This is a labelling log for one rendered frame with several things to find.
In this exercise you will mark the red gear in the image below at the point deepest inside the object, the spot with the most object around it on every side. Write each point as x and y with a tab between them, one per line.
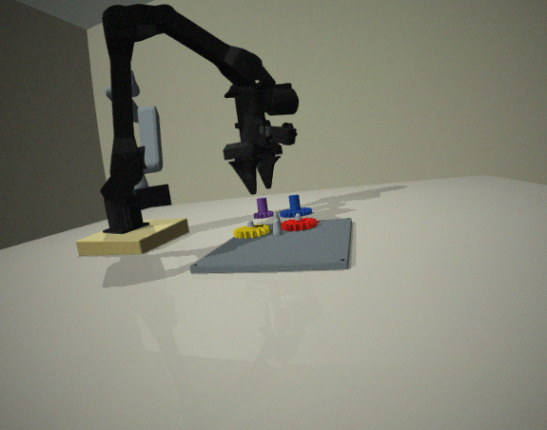
304	223

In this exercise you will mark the yellow gear with black stripe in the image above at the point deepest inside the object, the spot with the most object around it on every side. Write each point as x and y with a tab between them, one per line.
251	232

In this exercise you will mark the purple gear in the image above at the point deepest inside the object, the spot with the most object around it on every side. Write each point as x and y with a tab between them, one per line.
262	209

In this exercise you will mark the blue gear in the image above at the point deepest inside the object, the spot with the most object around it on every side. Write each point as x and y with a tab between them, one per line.
294	201

